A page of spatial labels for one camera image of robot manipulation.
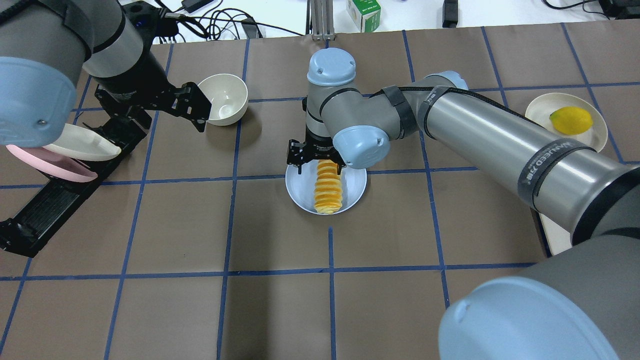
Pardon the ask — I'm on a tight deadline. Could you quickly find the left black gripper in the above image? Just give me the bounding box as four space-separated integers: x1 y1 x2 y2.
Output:
94 64 211 133

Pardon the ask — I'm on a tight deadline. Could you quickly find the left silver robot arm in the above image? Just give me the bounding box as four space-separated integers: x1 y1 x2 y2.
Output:
0 0 211 148

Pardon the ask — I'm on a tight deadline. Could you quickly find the green and white box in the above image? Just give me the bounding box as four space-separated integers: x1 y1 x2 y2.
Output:
346 0 382 33

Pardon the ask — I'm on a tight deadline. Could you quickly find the cream bowl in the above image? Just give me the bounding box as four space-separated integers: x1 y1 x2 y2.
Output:
198 73 249 126

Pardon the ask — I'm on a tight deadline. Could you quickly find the yellow lemon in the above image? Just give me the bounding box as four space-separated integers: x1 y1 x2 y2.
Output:
549 106 594 136

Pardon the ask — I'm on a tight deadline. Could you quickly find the cream plate in rack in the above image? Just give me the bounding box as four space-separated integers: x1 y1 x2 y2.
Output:
43 123 122 162

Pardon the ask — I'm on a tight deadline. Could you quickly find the aluminium frame post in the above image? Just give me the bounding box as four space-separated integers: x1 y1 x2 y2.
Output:
306 0 336 41

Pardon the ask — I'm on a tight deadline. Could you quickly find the black dish rack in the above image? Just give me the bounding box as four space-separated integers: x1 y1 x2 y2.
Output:
1 111 153 258

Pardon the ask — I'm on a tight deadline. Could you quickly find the white rectangular tray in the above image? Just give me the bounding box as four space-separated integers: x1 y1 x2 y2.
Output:
538 213 573 256

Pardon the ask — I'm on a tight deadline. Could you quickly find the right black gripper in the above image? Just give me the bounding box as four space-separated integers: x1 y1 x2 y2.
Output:
287 131 346 176

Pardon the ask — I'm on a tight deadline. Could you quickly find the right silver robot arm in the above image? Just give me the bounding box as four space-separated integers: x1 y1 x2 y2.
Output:
286 48 640 360

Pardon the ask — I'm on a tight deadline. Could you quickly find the cream plate under lemon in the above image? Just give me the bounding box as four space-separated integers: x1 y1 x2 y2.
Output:
525 92 609 152

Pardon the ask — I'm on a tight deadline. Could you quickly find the yellow ridged bread loaf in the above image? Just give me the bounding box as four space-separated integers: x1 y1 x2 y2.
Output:
313 159 343 215

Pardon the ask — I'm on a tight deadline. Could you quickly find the pink plate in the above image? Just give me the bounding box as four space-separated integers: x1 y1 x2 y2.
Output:
6 145 98 183

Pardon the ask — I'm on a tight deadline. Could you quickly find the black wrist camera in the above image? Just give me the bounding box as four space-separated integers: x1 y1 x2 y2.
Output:
122 0 179 41

